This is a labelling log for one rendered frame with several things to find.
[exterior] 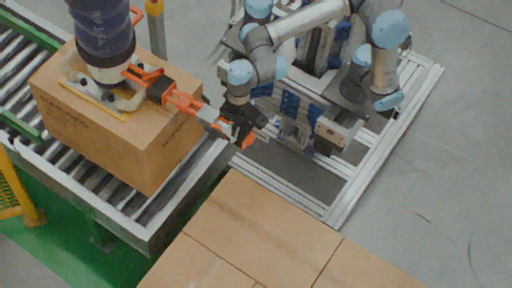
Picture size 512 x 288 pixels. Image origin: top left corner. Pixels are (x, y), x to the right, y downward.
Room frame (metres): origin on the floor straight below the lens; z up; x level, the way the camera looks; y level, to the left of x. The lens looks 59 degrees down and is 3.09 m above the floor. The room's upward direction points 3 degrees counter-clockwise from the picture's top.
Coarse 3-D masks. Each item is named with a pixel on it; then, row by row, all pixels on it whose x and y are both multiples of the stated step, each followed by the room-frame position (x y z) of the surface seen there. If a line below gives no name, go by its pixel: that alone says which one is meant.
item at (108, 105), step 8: (80, 72) 1.61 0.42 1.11; (64, 80) 1.57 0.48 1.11; (80, 80) 1.55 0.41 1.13; (88, 80) 1.56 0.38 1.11; (72, 88) 1.53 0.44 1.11; (80, 88) 1.52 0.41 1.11; (80, 96) 1.49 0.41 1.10; (88, 96) 1.48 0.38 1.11; (104, 96) 1.48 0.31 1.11; (112, 96) 1.46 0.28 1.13; (120, 96) 1.48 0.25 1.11; (96, 104) 1.44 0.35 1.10; (104, 104) 1.44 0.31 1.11; (112, 104) 1.44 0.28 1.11; (112, 112) 1.40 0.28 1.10; (120, 112) 1.40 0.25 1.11; (128, 112) 1.40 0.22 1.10; (120, 120) 1.37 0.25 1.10
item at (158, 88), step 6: (156, 78) 1.46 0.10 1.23; (162, 78) 1.46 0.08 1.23; (168, 78) 1.45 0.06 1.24; (150, 84) 1.43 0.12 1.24; (156, 84) 1.43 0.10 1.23; (162, 84) 1.43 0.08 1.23; (168, 84) 1.43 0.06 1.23; (174, 84) 1.42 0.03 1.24; (150, 90) 1.40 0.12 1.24; (156, 90) 1.40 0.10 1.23; (162, 90) 1.40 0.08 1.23; (168, 90) 1.39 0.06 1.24; (150, 96) 1.39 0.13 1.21; (156, 96) 1.37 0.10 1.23; (162, 96) 1.37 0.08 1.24; (156, 102) 1.37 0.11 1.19; (162, 102) 1.37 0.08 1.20
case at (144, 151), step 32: (160, 64) 1.64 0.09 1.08; (64, 96) 1.50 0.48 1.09; (128, 96) 1.49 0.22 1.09; (192, 96) 1.49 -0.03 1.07; (64, 128) 1.51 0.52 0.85; (96, 128) 1.38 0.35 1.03; (128, 128) 1.34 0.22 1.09; (160, 128) 1.33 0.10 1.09; (192, 128) 1.48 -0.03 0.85; (96, 160) 1.41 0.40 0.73; (128, 160) 1.29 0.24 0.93; (160, 160) 1.30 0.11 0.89
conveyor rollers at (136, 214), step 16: (16, 32) 2.39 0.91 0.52; (16, 48) 2.26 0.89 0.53; (32, 48) 2.24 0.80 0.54; (0, 64) 2.17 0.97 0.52; (16, 64) 2.14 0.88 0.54; (32, 64) 2.13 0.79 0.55; (0, 80) 2.05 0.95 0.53; (16, 80) 2.03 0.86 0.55; (0, 96) 1.93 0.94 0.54; (16, 96) 1.92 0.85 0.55; (32, 112) 1.84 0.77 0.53; (32, 144) 1.63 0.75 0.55; (64, 144) 1.63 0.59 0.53; (48, 160) 1.54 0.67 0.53; (64, 160) 1.53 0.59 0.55; (80, 176) 1.45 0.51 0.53; (96, 176) 1.43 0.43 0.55; (112, 192) 1.35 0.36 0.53; (128, 192) 1.34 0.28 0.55; (160, 192) 1.34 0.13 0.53; (176, 192) 1.33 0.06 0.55; (144, 208) 1.26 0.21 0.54; (160, 208) 1.25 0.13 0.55
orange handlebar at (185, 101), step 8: (136, 8) 1.83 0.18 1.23; (136, 16) 1.78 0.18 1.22; (128, 72) 1.50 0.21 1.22; (136, 72) 1.50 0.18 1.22; (144, 72) 1.49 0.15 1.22; (136, 80) 1.46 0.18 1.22; (168, 96) 1.38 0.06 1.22; (184, 96) 1.37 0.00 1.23; (176, 104) 1.34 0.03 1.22; (184, 104) 1.33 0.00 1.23; (192, 104) 1.34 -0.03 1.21; (200, 104) 1.33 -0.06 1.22; (184, 112) 1.32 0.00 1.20; (192, 112) 1.30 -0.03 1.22; (224, 120) 1.26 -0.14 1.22; (216, 128) 1.23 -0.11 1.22; (248, 144) 1.16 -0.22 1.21
